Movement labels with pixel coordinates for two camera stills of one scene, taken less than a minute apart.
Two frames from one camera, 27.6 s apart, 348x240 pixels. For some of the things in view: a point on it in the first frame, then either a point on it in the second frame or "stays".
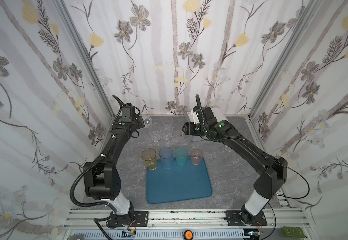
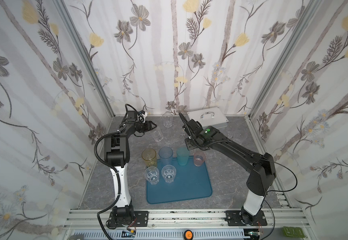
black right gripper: (187, 128) -> (190, 130)
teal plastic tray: (180, 183) stays
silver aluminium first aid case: (191, 117) stays
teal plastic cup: (181, 155) stays
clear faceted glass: (147, 120) -> (152, 174)
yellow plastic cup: (149, 156) stays
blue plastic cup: (166, 155) stays
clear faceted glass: (155, 131) -> (169, 173)
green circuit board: (294, 231) stays
